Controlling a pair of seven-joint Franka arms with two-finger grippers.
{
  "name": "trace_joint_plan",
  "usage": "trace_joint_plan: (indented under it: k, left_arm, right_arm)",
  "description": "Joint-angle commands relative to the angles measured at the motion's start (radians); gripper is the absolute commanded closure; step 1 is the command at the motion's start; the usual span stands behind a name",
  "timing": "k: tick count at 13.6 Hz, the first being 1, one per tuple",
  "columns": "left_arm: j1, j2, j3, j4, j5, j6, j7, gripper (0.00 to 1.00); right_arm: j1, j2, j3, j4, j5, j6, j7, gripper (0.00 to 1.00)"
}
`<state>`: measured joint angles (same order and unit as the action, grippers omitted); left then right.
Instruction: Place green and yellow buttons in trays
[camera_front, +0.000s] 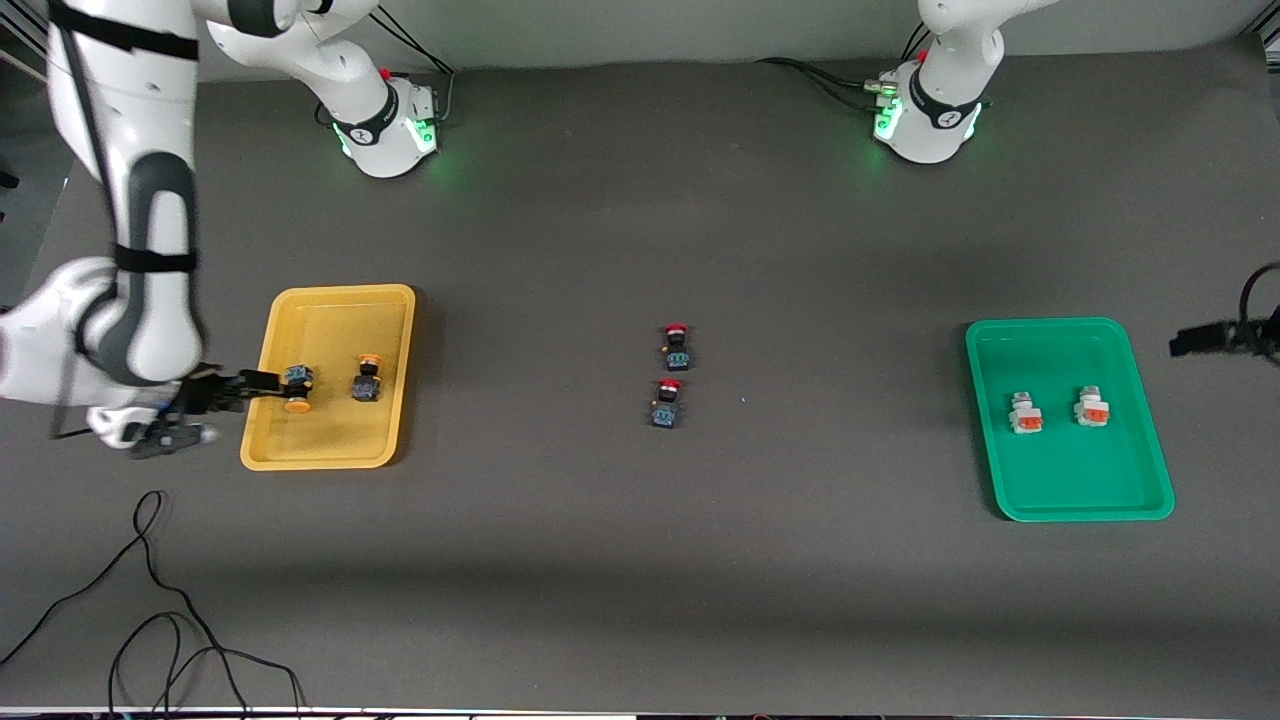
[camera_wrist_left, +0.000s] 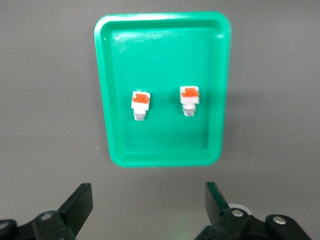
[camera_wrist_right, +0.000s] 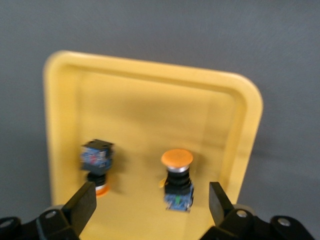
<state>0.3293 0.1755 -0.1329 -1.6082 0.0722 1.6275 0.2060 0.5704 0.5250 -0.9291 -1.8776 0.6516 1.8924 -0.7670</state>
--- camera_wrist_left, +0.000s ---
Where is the white orange push button switch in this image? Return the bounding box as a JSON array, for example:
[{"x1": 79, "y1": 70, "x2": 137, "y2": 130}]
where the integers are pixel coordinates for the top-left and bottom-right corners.
[
  {"x1": 130, "y1": 89, "x2": 153, "y2": 123},
  {"x1": 178, "y1": 85, "x2": 201, "y2": 118}
]

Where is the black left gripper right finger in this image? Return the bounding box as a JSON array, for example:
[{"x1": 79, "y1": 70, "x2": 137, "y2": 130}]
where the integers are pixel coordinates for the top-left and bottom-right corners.
[{"x1": 194, "y1": 181, "x2": 251, "y2": 240}]

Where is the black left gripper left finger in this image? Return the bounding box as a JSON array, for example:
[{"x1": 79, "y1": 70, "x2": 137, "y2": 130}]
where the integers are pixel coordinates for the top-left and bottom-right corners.
[{"x1": 32, "y1": 183, "x2": 94, "y2": 240}]

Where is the green plastic tray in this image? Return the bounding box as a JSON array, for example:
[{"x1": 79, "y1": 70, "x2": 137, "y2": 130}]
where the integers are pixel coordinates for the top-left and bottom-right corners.
[{"x1": 93, "y1": 11, "x2": 233, "y2": 169}]

